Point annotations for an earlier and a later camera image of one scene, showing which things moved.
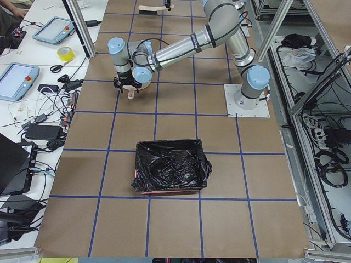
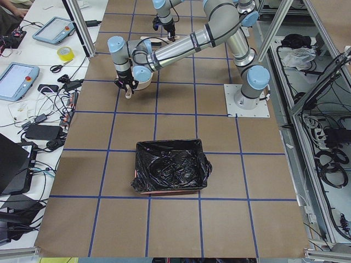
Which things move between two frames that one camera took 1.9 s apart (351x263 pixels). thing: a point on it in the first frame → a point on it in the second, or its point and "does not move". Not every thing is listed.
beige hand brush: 152,10 → 157,41
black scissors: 57,68 does not move
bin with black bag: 170,165 does not move
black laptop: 17,161 does not move
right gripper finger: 167,3 → 169,27
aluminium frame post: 81,25 does not move
